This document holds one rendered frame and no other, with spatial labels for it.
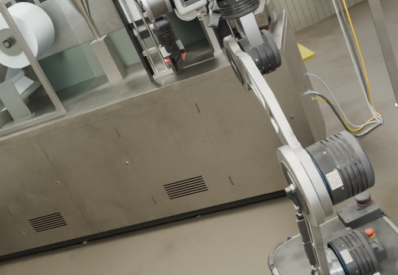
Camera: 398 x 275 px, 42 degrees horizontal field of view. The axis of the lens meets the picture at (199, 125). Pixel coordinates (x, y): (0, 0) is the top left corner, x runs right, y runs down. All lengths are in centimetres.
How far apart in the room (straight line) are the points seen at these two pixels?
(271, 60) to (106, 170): 161
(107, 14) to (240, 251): 163
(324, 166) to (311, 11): 438
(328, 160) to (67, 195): 217
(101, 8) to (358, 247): 213
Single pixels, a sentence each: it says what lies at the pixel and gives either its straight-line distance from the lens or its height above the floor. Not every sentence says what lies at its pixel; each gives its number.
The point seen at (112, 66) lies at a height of 100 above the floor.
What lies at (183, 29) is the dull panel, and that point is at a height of 100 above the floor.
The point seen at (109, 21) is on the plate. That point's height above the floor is 120.
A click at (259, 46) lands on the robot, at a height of 117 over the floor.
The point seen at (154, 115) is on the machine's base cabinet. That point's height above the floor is 75.
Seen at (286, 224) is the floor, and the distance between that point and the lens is 288.
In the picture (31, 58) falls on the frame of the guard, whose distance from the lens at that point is 299.
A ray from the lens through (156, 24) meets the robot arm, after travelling 227.
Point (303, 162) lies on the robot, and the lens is 141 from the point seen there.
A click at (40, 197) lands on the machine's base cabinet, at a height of 46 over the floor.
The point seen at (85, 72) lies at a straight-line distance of 342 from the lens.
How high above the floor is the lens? 170
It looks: 23 degrees down
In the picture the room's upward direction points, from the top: 25 degrees counter-clockwise
